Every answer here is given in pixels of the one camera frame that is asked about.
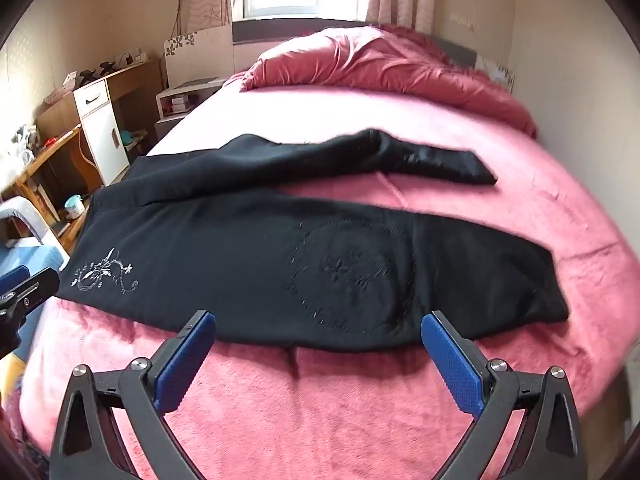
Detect blue yellow chair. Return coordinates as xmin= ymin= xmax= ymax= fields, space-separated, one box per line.
xmin=0 ymin=197 xmax=71 ymax=286

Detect white cabinet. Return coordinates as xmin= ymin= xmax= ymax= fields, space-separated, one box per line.
xmin=73 ymin=78 xmax=132 ymax=186

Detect pink cardboard box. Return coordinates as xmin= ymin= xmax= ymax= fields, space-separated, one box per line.
xmin=44 ymin=72 xmax=78 ymax=106

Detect low wooden table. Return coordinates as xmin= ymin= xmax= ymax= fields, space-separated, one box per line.
xmin=0 ymin=125 xmax=96 ymax=256

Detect floral cardboard panel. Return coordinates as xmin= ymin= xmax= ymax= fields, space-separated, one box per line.
xmin=475 ymin=56 xmax=516 ymax=93

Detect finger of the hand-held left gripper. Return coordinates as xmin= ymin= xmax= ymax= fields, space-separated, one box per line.
xmin=0 ymin=311 xmax=28 ymax=358
xmin=0 ymin=268 xmax=59 ymax=317

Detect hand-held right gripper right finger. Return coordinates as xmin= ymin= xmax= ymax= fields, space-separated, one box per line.
xmin=420 ymin=310 xmax=583 ymax=480

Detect white nightstand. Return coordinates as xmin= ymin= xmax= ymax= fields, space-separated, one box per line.
xmin=154 ymin=77 xmax=223 ymax=141

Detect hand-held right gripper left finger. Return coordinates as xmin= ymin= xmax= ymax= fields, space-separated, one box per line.
xmin=48 ymin=309 xmax=217 ymax=480

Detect red quilt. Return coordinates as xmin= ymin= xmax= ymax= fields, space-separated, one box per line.
xmin=239 ymin=24 xmax=538 ymax=138

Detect clear plastic bag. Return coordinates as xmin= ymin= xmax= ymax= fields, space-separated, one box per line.
xmin=0 ymin=125 xmax=38 ymax=181

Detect wooden desk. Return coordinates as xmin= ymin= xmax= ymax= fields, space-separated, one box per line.
xmin=37 ymin=57 xmax=166 ymax=186

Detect black pants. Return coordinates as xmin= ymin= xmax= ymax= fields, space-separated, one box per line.
xmin=54 ymin=128 xmax=571 ymax=353

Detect pink bed blanket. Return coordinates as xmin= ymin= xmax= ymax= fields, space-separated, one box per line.
xmin=17 ymin=80 xmax=640 ymax=480

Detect grey headboard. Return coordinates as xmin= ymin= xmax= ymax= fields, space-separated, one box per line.
xmin=232 ymin=19 xmax=476 ymax=68

